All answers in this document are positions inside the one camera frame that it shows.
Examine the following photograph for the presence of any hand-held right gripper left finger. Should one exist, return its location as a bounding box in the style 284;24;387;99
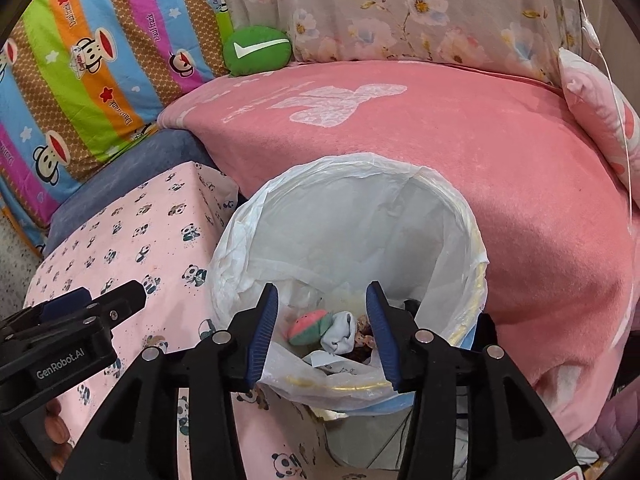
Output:
57;282;280;480

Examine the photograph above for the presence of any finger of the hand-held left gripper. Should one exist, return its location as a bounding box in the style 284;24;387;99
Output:
39;287;92;319
84;280;148;324

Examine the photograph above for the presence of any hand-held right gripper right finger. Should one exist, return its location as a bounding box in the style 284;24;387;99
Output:
365;281;577;480

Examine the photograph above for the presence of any trash bin with gold rim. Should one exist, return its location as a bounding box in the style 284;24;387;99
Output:
207;152;490;475

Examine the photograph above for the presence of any person's left hand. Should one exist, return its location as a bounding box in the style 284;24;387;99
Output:
43;399;77;467

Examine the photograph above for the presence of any brown patterned scrap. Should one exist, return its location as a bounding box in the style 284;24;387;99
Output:
354;315;382;362

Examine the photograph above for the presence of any white sock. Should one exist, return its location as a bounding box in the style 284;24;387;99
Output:
320;311;359;357

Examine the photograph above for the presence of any pink and green ball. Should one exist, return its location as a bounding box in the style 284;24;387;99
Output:
287;309;334;347

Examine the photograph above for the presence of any pink panda print cloth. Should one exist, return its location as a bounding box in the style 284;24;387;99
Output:
22;160;327;480

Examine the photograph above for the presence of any white crumpled paper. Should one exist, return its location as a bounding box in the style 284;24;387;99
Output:
302;350;351;372

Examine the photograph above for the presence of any blue cushion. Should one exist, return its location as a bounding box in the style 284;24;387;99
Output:
42;129;217;257

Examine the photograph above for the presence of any pink blanket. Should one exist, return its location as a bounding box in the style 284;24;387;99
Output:
157;59;640;442

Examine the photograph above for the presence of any striped monkey print blanket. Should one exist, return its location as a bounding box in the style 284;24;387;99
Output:
0;0;237;261

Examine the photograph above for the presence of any green round cushion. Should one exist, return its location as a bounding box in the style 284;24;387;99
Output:
222;25;294;77

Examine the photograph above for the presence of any pink pillow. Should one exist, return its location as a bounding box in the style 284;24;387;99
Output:
557;47;640;202

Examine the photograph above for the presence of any grey floral sheet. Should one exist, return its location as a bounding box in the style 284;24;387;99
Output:
220;0;593;87

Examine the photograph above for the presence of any white cable with switch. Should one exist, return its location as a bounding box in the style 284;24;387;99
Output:
569;0;635;182

